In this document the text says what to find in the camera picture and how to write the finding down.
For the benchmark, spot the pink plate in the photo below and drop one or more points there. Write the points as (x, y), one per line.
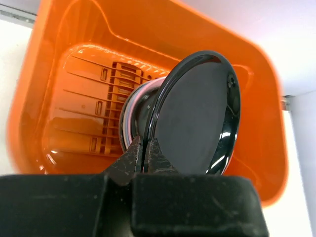
(125, 115)

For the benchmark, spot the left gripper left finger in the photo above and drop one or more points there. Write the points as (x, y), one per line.
(70, 205)

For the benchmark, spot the orange plastic bin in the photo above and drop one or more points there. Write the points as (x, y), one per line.
(85, 57)

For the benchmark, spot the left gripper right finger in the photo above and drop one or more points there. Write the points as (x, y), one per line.
(168, 204)

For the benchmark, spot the black plate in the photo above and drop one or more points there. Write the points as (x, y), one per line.
(196, 114)
(140, 112)

